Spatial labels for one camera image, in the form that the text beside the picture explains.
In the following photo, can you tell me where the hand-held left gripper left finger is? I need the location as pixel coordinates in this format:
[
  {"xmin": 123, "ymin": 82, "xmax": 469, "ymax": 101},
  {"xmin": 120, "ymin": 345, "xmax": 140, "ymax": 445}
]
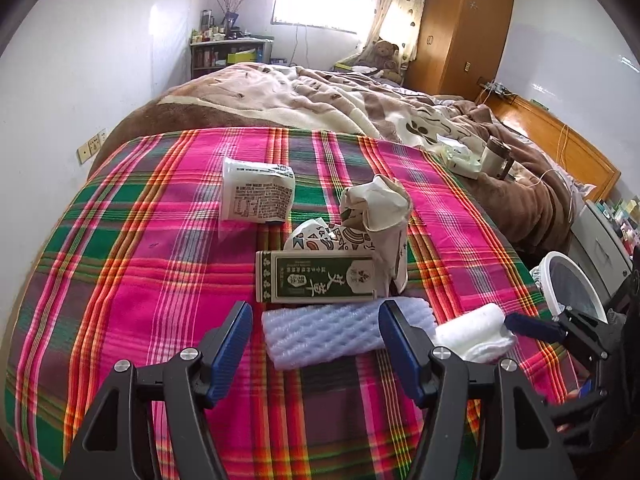
[{"xmin": 60, "ymin": 301, "xmax": 254, "ymax": 480}]

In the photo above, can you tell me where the small shelf unit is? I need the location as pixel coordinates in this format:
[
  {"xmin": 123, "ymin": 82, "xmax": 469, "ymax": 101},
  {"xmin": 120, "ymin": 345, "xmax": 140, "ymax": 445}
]
[{"xmin": 190, "ymin": 36, "xmax": 275, "ymax": 80}]

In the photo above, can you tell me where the wooden wardrobe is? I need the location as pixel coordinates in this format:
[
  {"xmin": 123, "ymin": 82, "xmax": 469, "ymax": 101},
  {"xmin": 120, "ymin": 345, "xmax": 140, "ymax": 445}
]
[{"xmin": 404, "ymin": 0, "xmax": 516, "ymax": 102}]

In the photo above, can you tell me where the printed paper cup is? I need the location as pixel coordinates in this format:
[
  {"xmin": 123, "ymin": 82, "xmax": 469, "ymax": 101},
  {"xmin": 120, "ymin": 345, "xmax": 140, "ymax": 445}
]
[{"xmin": 282, "ymin": 174, "xmax": 412, "ymax": 297}]

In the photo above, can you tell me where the wooden headboard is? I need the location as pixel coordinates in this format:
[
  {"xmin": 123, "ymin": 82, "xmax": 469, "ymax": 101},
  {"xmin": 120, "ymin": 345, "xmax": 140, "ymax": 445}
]
[{"xmin": 482, "ymin": 92, "xmax": 621, "ymax": 206}]

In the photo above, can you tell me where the vase with dried branches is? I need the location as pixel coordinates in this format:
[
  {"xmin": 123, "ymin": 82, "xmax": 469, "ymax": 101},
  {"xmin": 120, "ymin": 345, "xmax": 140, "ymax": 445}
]
[{"xmin": 207, "ymin": 0, "xmax": 261, "ymax": 38}]

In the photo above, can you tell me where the cluster of cosmetics boxes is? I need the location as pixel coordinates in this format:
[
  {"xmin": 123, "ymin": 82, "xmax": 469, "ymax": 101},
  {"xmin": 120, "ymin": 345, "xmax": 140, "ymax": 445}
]
[{"xmin": 597, "ymin": 197, "xmax": 640, "ymax": 251}]

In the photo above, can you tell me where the power strip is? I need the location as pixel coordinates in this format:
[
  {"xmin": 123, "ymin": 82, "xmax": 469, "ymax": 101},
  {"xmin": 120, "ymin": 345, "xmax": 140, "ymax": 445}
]
[{"xmin": 477, "ymin": 77, "xmax": 516, "ymax": 96}]

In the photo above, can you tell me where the pale pink bedsheet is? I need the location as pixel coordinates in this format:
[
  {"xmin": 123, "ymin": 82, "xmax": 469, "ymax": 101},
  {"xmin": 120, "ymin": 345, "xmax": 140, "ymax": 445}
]
[{"xmin": 560, "ymin": 170, "xmax": 598, "ymax": 201}]

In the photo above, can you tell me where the steel thermos cup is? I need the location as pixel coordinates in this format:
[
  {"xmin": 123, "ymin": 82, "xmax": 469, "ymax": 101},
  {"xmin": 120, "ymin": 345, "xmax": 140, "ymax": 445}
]
[{"xmin": 481, "ymin": 135, "xmax": 516, "ymax": 181}]

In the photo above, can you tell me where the white nightstand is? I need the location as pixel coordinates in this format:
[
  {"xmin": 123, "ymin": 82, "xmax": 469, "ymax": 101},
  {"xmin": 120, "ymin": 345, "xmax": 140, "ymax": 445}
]
[{"xmin": 570, "ymin": 200, "xmax": 636, "ymax": 306}]

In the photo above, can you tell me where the white printed packet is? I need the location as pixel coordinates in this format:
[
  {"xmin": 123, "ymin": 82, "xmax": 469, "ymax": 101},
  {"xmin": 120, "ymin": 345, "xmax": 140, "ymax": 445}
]
[{"xmin": 220, "ymin": 156, "xmax": 296, "ymax": 224}]

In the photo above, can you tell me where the wall socket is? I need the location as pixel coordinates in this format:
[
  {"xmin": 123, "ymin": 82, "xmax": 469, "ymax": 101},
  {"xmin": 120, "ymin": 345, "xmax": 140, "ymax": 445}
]
[{"xmin": 76, "ymin": 129, "xmax": 108, "ymax": 165}]

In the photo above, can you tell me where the brown printed blanket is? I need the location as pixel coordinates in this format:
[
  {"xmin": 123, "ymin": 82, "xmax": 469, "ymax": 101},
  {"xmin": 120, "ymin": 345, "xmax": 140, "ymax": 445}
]
[{"xmin": 87, "ymin": 62, "xmax": 598, "ymax": 256}]

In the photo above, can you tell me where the plaid cloth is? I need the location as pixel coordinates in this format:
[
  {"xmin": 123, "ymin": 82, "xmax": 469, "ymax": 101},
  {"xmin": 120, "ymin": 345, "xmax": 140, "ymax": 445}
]
[{"xmin": 2, "ymin": 127, "xmax": 576, "ymax": 480}]

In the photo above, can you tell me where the cluster of toiletry bottles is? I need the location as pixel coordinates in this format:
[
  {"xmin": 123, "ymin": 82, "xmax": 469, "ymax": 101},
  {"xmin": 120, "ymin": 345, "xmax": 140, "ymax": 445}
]
[{"xmin": 191, "ymin": 9, "xmax": 251, "ymax": 43}]

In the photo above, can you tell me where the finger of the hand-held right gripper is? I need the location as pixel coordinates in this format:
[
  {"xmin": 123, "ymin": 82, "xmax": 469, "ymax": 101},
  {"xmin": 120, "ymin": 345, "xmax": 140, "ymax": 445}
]
[
  {"xmin": 504, "ymin": 309, "xmax": 622, "ymax": 362},
  {"xmin": 542, "ymin": 379, "xmax": 613, "ymax": 453}
]

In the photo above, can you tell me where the white round bin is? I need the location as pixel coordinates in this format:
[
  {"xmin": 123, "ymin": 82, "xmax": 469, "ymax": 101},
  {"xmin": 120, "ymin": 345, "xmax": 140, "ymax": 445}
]
[{"xmin": 530, "ymin": 251, "xmax": 610, "ymax": 326}]

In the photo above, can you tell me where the brown teddy bear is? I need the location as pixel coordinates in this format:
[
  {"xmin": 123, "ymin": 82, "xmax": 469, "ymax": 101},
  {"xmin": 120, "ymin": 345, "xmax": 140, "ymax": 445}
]
[{"xmin": 352, "ymin": 39, "xmax": 403, "ymax": 83}]

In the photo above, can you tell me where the green cardboard box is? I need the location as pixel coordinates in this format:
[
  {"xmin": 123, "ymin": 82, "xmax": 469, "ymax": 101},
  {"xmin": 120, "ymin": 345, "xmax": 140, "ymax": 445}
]
[{"xmin": 255, "ymin": 250, "xmax": 377, "ymax": 305}]

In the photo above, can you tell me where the window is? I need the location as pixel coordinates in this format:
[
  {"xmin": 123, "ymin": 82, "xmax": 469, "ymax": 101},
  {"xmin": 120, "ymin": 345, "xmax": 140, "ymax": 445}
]
[{"xmin": 272, "ymin": 0, "xmax": 377, "ymax": 33}]

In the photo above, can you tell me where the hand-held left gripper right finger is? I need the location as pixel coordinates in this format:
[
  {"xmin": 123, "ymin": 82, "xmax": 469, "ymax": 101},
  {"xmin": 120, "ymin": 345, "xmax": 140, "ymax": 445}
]
[{"xmin": 377, "ymin": 300, "xmax": 576, "ymax": 480}]

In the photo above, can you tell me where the lavender foam wrap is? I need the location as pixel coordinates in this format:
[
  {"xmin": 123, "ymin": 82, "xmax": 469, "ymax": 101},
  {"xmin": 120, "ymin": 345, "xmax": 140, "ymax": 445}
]
[{"xmin": 261, "ymin": 296, "xmax": 436, "ymax": 372}]

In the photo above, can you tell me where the patterned curtain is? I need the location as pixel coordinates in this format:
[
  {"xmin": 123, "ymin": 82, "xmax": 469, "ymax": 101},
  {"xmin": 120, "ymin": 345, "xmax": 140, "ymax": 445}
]
[{"xmin": 361, "ymin": 0, "xmax": 430, "ymax": 63}]

